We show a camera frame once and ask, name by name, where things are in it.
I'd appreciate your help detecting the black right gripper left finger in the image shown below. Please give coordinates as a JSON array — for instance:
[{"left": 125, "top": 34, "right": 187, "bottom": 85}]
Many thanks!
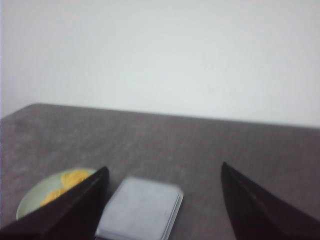
[{"left": 0, "top": 166, "right": 109, "bottom": 240}]

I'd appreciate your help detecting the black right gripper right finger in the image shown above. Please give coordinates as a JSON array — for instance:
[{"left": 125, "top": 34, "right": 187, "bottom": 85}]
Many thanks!
[{"left": 221, "top": 162, "right": 320, "bottom": 240}]

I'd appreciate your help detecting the yellow vermicelli noodle bundle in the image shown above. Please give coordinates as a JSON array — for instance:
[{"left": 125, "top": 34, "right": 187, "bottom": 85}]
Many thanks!
[{"left": 39, "top": 169, "right": 90, "bottom": 207}]

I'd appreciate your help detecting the light green oval plate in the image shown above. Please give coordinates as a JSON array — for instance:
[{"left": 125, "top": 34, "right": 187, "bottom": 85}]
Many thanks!
[{"left": 16, "top": 167, "right": 96, "bottom": 220}]

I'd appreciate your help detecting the silver digital kitchen scale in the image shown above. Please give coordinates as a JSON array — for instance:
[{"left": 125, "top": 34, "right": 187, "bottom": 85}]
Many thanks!
[{"left": 95, "top": 176, "right": 184, "bottom": 240}]

